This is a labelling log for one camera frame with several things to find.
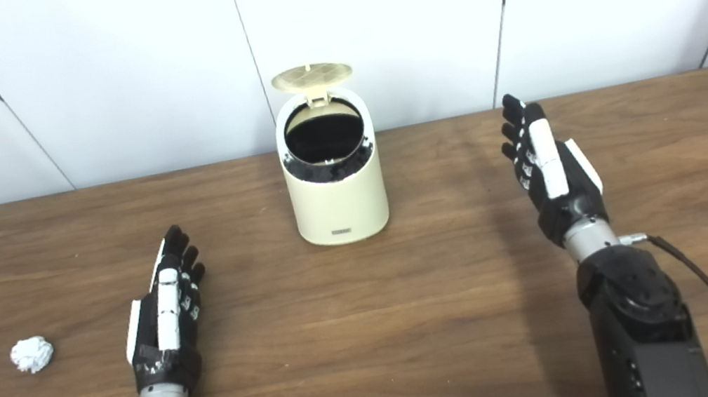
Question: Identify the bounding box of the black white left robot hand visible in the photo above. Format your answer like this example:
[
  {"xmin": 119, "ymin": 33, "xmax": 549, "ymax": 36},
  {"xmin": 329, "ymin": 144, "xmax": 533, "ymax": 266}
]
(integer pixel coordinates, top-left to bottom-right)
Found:
[{"xmin": 108, "ymin": 221, "xmax": 224, "ymax": 397}]

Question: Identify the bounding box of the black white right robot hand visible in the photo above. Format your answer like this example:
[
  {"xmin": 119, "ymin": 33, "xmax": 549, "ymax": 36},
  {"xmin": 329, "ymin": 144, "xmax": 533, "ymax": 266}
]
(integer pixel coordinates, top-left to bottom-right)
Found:
[{"xmin": 493, "ymin": 81, "xmax": 613, "ymax": 255}]

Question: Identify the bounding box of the white paper ball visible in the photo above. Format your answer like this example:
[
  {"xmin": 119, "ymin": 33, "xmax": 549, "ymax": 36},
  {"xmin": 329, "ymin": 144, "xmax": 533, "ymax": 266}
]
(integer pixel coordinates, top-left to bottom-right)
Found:
[{"xmin": 8, "ymin": 334, "xmax": 58, "ymax": 377}]

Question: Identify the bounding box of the cream round bin lid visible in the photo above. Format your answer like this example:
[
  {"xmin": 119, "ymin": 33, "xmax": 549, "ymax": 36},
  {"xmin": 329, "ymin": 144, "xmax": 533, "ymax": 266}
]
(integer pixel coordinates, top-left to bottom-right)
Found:
[{"xmin": 269, "ymin": 57, "xmax": 358, "ymax": 111}]

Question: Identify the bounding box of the cream-colored bin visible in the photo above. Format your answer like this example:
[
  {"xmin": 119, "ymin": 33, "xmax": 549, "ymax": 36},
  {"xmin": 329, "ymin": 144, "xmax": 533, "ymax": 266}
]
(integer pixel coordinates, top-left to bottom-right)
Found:
[{"xmin": 269, "ymin": 81, "xmax": 394, "ymax": 253}]

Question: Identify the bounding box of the black bin liner bag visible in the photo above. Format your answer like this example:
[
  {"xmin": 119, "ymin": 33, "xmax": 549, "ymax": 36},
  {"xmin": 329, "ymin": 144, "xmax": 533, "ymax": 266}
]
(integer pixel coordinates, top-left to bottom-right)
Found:
[{"xmin": 273, "ymin": 94, "xmax": 379, "ymax": 189}]

